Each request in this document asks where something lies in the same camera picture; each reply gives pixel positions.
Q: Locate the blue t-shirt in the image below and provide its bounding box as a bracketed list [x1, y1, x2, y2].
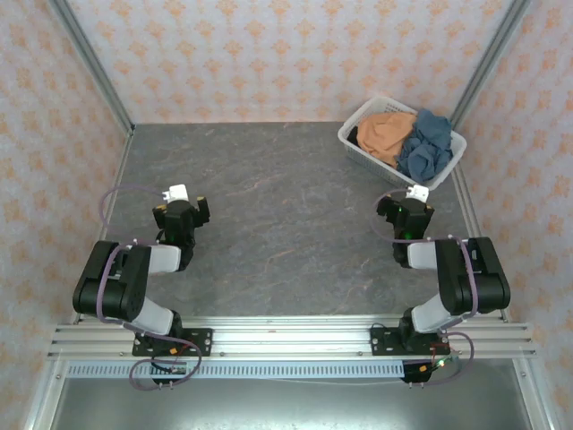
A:
[396, 108, 454, 179]

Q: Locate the white plastic basket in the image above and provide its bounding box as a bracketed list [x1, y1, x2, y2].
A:
[338, 96, 468, 190]

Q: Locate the orange t-shirt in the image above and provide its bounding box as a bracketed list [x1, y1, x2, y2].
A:
[357, 111, 418, 170]

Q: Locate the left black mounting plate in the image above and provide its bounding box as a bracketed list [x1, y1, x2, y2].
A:
[132, 327, 214, 358]

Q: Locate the black mounting plate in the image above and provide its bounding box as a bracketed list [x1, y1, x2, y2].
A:
[132, 327, 214, 358]
[370, 325, 451, 358]

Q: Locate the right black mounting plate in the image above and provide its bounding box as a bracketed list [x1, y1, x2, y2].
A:
[370, 325, 451, 358]

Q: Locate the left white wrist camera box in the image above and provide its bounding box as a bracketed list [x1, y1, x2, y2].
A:
[160, 184, 191, 202]

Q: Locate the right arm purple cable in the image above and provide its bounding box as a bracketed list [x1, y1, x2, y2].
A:
[373, 187, 480, 387]

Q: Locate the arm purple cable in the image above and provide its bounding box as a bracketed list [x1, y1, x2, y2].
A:
[373, 187, 480, 387]
[97, 184, 204, 391]

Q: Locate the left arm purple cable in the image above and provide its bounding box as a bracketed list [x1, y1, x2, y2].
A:
[97, 184, 204, 391]

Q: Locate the aluminium base rail beam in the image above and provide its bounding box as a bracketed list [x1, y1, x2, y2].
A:
[47, 314, 537, 360]

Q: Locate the aluminium frame post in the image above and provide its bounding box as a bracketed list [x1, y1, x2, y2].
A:
[47, 0, 136, 136]
[449, 0, 534, 130]

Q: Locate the white slotted cable duct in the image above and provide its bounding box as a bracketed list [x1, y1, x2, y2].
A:
[65, 361, 406, 380]

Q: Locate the aluminium lower frame rail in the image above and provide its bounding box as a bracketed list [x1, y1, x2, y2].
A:
[513, 359, 552, 430]
[22, 360, 69, 430]

